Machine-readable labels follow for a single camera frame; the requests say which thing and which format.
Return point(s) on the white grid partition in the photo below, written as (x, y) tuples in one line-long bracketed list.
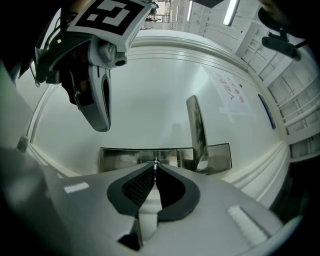
[(292, 90)]

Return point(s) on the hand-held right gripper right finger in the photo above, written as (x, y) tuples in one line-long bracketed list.
[(212, 220)]

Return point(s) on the metal door lock plate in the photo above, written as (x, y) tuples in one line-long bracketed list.
[(117, 157)]

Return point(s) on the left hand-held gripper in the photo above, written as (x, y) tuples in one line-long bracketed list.
[(107, 17)]

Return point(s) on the black head-worn camera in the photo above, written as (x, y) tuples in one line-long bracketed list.
[(281, 46)]

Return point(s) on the white paper notice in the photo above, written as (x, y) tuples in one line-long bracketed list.
[(231, 95)]

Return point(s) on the white panelled door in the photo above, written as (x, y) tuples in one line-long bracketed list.
[(155, 100)]

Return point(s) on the long ceiling light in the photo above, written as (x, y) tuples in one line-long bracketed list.
[(231, 12), (189, 10)]

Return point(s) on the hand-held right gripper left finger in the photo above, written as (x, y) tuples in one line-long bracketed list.
[(82, 205)]

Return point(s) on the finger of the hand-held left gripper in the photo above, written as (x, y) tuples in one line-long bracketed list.
[(96, 110)]

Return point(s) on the blue rectangular sign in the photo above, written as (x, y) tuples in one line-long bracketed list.
[(267, 112)]

